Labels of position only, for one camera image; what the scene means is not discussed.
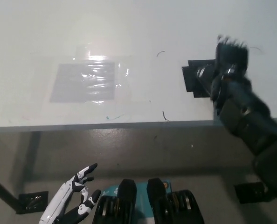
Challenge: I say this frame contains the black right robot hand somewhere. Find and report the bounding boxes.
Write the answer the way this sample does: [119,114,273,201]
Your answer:
[195,35,252,103]

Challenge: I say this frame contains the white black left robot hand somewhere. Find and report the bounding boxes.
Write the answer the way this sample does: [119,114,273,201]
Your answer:
[39,162,102,224]

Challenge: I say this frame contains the black tape marked spot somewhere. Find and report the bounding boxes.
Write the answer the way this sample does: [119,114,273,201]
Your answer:
[181,60,218,98]

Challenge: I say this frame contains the black robot legs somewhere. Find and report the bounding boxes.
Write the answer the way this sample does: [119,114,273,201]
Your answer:
[95,178,205,224]

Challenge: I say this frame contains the black table leg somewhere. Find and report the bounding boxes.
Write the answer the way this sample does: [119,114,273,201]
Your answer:
[0,174,25,214]

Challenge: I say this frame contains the clear plastic film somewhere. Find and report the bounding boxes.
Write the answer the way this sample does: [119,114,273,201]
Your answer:
[73,42,132,105]

